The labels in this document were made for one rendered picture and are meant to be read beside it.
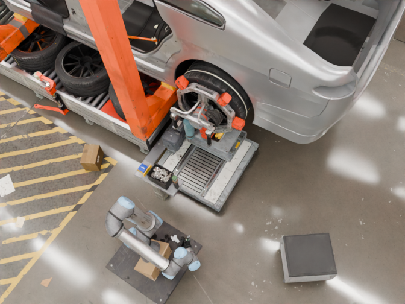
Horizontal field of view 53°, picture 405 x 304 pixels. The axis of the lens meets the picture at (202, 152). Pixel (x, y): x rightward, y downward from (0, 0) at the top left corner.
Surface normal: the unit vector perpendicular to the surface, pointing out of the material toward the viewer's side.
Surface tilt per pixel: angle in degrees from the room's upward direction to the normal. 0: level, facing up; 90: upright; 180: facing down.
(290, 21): 22
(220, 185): 0
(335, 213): 0
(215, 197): 0
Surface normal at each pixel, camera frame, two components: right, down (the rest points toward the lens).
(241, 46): -0.51, 0.65
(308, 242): -0.05, -0.48
